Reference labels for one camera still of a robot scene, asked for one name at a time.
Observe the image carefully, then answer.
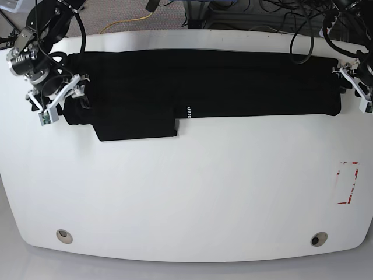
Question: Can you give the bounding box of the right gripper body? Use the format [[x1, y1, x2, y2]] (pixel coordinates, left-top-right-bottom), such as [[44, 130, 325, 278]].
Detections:
[[6, 27, 80, 113]]

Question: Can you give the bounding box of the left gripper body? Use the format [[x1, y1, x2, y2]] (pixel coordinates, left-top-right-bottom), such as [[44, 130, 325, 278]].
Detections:
[[337, 58, 372, 101]]

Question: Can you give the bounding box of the black T-shirt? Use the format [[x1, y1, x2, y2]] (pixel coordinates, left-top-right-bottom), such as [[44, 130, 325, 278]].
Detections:
[[63, 49, 342, 141]]

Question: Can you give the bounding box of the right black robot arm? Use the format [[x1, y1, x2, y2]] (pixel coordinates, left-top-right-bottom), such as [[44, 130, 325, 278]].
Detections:
[[6, 1, 86, 112]]

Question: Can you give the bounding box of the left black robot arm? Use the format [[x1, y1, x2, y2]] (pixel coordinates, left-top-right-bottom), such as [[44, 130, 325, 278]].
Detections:
[[322, 1, 372, 103]]

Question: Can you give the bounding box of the black tripod stand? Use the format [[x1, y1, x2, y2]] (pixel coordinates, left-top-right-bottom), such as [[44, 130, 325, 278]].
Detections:
[[1, 10, 20, 50]]

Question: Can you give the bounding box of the red tape rectangle marking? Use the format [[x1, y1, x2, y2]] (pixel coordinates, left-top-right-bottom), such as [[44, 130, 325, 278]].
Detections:
[[334, 162, 360, 205]]

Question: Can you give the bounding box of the clear plastic storage box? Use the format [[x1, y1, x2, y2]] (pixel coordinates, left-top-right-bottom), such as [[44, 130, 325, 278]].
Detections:
[[0, 0, 32, 13]]

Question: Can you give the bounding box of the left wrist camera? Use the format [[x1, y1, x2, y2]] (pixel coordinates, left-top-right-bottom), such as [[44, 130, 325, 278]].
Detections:
[[359, 99, 373, 114]]

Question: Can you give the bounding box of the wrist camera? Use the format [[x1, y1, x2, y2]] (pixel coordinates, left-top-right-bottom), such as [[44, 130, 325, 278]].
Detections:
[[38, 108, 59, 126], [359, 99, 373, 114]]

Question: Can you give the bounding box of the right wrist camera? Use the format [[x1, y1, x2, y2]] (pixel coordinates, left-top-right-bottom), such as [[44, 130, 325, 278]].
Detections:
[[38, 108, 59, 126]]

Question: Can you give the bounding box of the yellow cable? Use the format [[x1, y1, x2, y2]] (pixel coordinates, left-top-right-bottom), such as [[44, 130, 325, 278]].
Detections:
[[98, 9, 152, 34]]

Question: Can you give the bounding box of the left table cable grommet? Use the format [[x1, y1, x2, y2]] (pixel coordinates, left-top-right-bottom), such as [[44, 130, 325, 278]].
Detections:
[[56, 229, 73, 244]]

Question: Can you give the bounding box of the table cable grommet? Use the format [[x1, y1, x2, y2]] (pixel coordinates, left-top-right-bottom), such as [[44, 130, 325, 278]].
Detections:
[[56, 229, 73, 244], [310, 232, 328, 247]]

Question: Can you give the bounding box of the right table cable grommet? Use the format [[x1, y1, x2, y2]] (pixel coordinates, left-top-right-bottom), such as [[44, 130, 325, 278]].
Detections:
[[310, 232, 328, 247]]

